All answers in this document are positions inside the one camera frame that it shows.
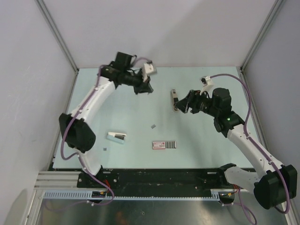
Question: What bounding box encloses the left aluminium frame post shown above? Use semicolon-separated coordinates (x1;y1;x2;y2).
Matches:
34;0;79;74

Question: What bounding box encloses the right aluminium frame post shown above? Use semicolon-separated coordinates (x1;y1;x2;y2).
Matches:
240;0;286;74

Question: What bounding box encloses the light blue white stapler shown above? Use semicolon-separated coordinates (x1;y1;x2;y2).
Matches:
106;132;127;144

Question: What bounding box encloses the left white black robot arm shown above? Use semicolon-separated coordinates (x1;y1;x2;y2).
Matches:
59;52;157;188

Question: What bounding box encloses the red white staple box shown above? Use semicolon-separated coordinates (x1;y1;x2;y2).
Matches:
152;141;177;150

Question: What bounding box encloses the aluminium frame post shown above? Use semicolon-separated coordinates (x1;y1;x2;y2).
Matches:
34;0;79;74
240;0;286;74

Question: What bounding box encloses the aluminium front rail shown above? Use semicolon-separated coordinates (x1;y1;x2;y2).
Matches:
34;171;80;190

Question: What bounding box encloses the white slotted cable duct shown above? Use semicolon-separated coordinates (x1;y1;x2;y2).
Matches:
42;189;222;202

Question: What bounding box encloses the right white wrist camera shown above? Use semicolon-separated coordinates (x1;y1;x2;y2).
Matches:
200;76;214;94

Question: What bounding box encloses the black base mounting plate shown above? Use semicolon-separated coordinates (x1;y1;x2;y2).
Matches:
77;168;237;198

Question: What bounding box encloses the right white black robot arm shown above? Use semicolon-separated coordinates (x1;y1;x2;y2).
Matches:
174;88;298;209

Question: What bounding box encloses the beige black stapler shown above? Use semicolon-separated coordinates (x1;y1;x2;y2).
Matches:
171;89;179;112

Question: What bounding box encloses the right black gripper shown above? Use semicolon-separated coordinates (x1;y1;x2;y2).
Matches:
173;89;219;117

